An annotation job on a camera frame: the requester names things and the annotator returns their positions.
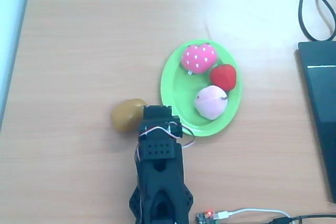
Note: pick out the black laptop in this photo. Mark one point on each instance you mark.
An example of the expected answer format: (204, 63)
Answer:
(321, 98)

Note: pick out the pink spotted strawberry plush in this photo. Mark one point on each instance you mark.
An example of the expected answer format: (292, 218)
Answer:
(199, 56)

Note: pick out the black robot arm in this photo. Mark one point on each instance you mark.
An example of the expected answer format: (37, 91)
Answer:
(160, 182)

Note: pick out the light pink peach plush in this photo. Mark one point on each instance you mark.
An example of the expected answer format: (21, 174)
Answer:
(211, 102)

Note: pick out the red apple plush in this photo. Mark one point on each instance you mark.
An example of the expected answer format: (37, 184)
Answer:
(223, 77)

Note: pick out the motor control board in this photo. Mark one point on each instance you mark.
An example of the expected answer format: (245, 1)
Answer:
(206, 217)

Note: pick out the green plastic plate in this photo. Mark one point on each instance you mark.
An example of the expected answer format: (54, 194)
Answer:
(181, 90)

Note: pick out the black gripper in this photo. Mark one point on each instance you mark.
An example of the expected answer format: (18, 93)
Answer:
(156, 113)

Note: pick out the brown kiwi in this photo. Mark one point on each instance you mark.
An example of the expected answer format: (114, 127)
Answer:
(126, 115)

